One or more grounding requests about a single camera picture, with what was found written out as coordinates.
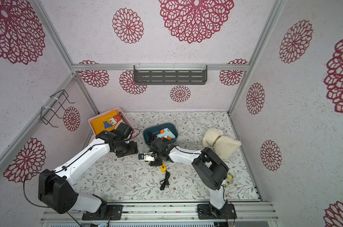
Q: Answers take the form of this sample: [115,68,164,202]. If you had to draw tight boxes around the orange hot glue gun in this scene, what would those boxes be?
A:
[159,129,172,141]

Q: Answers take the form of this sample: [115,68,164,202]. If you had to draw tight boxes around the mint green hot glue gun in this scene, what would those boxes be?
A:
[156,127,176,141]

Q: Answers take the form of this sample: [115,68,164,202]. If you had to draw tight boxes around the black power cords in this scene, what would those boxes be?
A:
[159,170,171,191]

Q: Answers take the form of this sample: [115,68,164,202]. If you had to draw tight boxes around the yellow hot glue gun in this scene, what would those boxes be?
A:
[160,164,167,173]

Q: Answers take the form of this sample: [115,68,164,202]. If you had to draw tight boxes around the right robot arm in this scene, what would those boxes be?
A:
[139,139,237,220]

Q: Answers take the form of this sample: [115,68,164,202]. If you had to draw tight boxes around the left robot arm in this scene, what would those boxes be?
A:
[24,123,138,220]

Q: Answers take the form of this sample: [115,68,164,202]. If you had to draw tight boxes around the teal plastic storage box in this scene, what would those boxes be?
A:
[143,123,179,149]

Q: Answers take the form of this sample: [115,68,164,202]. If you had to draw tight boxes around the pink perforated basket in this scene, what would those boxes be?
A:
[88,107,137,137]

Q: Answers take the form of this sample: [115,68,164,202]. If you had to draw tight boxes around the yellow cartoon cloth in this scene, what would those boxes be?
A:
[88,110,124,135]

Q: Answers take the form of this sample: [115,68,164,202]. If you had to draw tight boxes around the white plush dog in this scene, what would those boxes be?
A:
[202,128,241,160]

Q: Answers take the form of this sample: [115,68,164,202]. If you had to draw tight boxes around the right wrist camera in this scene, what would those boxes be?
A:
[138,153,155,162]

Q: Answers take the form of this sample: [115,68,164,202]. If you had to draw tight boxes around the grey wall shelf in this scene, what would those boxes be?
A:
[133,64,207,85]

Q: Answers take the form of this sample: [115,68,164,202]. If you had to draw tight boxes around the black wire wall rack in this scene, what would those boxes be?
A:
[40,89,75,128]

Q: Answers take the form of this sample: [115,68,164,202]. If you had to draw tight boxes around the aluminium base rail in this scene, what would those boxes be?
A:
[40,201,279,223]

